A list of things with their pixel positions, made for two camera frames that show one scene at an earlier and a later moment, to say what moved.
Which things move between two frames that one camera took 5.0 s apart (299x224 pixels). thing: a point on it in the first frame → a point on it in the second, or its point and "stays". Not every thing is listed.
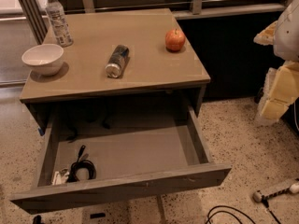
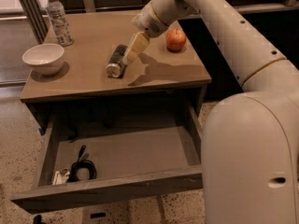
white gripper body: [288, 35] → [147, 21]
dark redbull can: [117, 61] stays
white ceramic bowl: [44, 59] stays
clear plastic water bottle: [55, 13] stays
